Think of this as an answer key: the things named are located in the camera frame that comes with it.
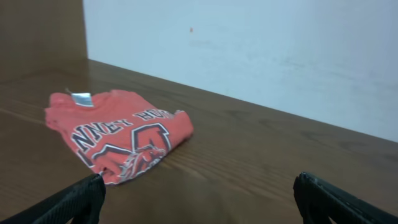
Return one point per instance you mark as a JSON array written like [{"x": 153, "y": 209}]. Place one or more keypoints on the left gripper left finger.
[{"x": 79, "y": 203}]

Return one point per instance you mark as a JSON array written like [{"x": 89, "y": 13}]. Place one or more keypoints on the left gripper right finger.
[{"x": 320, "y": 202}]

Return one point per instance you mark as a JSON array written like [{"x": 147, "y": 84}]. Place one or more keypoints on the red folded t-shirt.
[{"x": 117, "y": 134}]

